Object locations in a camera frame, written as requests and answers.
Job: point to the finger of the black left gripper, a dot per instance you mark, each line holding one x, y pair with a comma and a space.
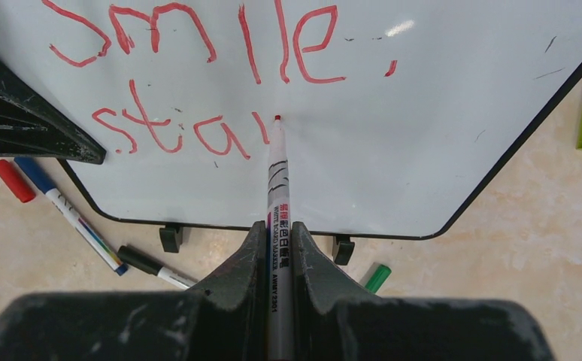
31, 126

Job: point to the red whiteboard marker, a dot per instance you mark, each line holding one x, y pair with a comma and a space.
280, 275

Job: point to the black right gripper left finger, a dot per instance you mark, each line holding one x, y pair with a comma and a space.
220, 318

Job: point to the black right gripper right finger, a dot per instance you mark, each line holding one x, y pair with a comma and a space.
338, 319

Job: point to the black cap whiteboard marker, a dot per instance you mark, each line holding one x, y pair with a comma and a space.
149, 265

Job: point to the white whiteboard black frame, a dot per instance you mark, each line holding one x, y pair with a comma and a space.
397, 113

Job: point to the green cap whiteboard marker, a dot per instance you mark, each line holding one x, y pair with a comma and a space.
378, 277

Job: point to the red marker cap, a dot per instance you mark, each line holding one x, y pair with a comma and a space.
15, 182

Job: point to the blue cap whiteboard marker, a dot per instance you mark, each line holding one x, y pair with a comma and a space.
44, 183

